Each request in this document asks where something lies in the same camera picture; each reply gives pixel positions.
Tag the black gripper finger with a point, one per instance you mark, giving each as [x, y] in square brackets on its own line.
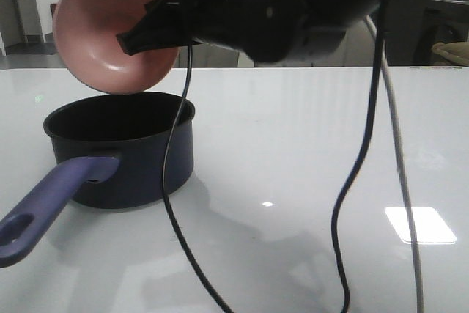
[163, 25]

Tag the pink bowl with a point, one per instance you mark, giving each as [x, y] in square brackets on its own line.
[85, 35]

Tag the dark blue saucepan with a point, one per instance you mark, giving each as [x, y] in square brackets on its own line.
[112, 152]

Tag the dark kitchen counter cabinet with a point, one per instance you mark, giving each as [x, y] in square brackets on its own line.
[414, 26]

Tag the tan cushion at right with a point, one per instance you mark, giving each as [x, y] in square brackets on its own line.
[455, 54]

